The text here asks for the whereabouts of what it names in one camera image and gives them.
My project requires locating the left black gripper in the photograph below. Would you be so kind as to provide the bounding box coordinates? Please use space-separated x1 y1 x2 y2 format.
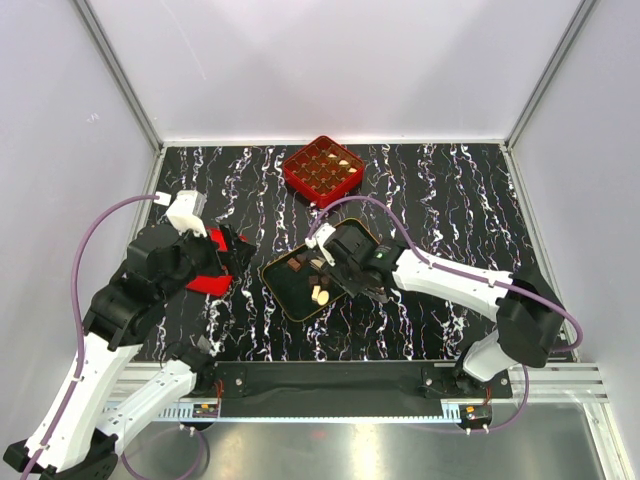
159 220 257 300

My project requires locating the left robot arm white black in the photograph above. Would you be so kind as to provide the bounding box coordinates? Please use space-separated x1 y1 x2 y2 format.
3 224 256 479

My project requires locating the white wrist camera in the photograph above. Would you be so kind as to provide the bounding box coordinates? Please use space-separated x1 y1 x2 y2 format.
166 190 208 237
305 223 336 267

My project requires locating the red compartment chocolate box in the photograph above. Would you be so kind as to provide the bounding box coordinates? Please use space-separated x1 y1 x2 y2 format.
282 136 365 208

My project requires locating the left electronics board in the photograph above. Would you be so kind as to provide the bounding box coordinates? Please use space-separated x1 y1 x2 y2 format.
192 403 220 418

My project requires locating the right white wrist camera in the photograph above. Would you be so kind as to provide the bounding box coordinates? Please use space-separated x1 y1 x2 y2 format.
305 223 336 267

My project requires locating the milk rectangular chocolate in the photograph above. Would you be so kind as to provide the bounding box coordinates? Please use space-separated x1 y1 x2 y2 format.
287 259 301 272

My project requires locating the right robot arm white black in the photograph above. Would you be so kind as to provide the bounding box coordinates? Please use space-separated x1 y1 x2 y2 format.
306 224 563 397

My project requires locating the red box lid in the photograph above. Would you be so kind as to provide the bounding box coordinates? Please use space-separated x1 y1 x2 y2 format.
186 224 247 298

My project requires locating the white oval chocolate bottom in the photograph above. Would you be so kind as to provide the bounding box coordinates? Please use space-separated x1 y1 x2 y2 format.
317 291 330 306

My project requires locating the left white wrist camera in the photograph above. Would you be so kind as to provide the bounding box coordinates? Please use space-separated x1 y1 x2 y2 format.
166 190 208 237

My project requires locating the aluminium frame rail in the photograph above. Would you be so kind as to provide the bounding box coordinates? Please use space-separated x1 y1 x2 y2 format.
154 401 461 425

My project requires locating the right electronics board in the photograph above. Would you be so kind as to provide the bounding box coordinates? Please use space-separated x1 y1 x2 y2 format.
461 405 493 424

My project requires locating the white square chocolate bottom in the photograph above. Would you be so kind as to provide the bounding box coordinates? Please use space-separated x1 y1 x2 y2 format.
311 285 321 302

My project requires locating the electronics board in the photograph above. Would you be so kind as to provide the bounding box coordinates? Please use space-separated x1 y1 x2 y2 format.
192 403 220 418
461 405 493 424

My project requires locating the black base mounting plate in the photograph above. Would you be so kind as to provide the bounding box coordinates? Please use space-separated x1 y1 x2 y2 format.
189 360 513 411

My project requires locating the black gold-rimmed tray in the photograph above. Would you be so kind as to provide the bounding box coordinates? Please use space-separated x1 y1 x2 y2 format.
261 219 379 322

